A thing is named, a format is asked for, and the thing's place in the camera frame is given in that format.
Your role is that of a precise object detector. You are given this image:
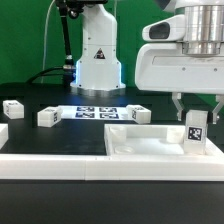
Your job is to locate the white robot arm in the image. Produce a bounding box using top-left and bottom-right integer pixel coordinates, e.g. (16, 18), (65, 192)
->
(71, 0), (224, 122)

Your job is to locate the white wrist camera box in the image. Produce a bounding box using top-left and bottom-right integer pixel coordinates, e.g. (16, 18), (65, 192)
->
(142, 14), (186, 42)

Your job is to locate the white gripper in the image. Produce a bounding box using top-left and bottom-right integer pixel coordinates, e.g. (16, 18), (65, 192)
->
(135, 43), (224, 124)

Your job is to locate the black camera pole with cables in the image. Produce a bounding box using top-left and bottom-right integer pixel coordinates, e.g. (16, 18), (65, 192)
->
(26, 0), (108, 86)

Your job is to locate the white fence obstacle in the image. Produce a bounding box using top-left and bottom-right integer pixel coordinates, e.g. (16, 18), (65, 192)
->
(0, 152), (224, 181)

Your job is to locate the white square table top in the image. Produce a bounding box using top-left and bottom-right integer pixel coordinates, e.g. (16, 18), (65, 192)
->
(104, 124), (224, 157)

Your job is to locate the sheet of fiducial markers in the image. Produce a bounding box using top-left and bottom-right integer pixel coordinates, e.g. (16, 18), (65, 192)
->
(60, 105), (129, 120)

